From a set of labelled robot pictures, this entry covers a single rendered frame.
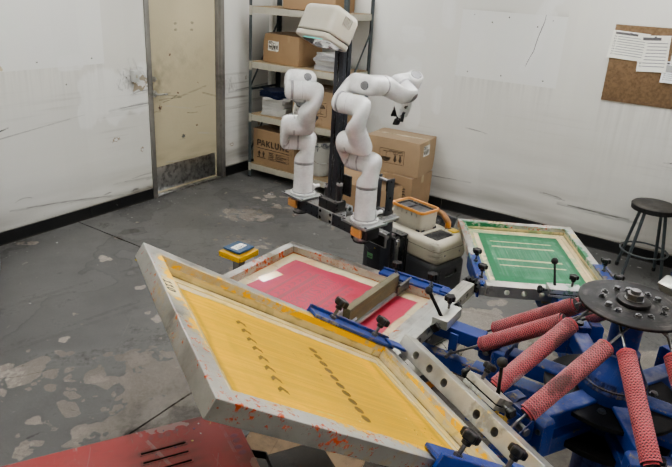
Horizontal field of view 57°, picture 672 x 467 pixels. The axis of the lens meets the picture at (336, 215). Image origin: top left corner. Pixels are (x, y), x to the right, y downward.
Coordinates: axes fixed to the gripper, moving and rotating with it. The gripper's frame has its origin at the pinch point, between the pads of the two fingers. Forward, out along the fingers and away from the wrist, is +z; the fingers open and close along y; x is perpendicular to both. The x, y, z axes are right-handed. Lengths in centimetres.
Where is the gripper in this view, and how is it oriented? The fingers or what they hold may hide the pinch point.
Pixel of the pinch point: (395, 117)
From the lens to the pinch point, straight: 298.1
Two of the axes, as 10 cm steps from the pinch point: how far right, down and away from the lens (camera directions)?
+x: -9.6, -0.3, -2.7
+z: -2.4, 5.3, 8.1
